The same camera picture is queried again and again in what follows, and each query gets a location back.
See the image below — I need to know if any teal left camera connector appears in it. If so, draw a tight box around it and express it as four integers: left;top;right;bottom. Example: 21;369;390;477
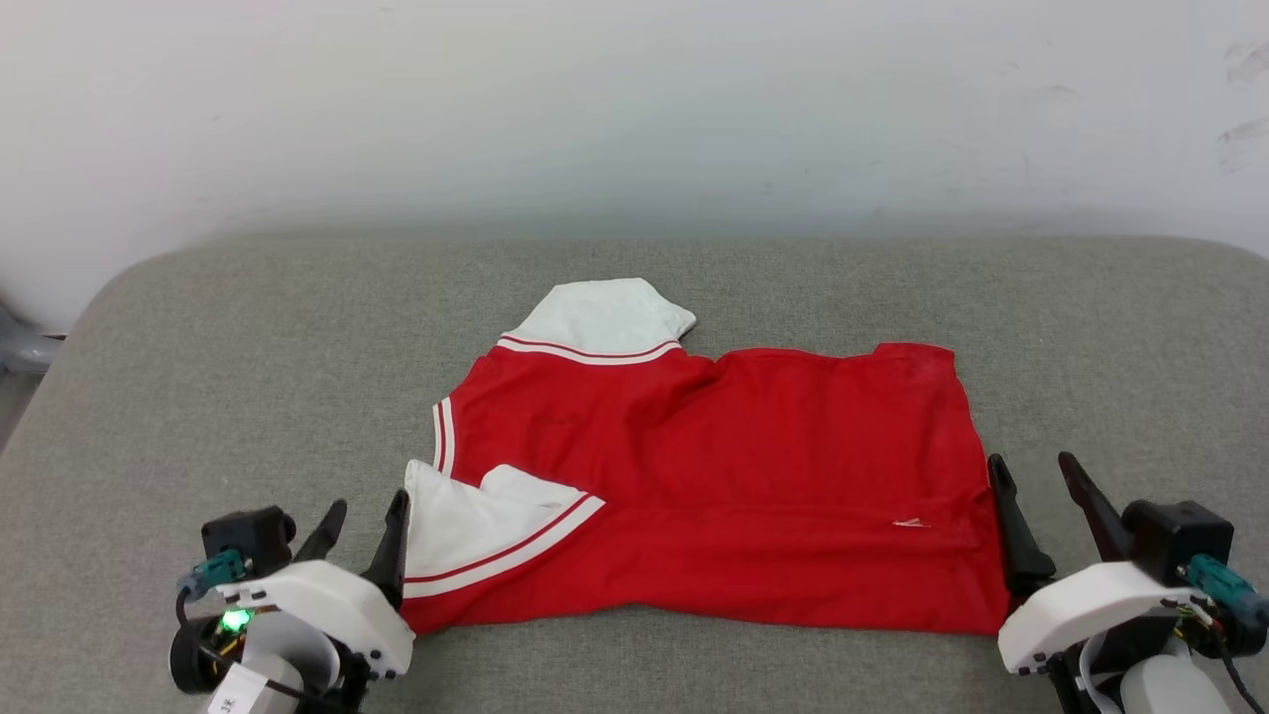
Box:
178;549;248;602

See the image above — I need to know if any teal right camera connector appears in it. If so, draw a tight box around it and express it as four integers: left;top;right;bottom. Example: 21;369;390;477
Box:
1180;553;1269;632

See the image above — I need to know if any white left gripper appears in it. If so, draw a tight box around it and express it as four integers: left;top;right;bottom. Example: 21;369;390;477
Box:
214;488;416;681

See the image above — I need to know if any teal camera connector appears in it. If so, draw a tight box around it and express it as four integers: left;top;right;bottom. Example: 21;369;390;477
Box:
1180;553;1269;632
178;549;248;602

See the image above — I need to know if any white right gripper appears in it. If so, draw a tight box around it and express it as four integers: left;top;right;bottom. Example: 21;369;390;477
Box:
985;450;1207;676

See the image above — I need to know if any grey plastic object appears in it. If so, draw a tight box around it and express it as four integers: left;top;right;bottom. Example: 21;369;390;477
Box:
0;296;66;375

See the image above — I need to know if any red and white garment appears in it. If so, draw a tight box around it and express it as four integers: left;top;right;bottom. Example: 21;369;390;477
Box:
402;278;1012;637

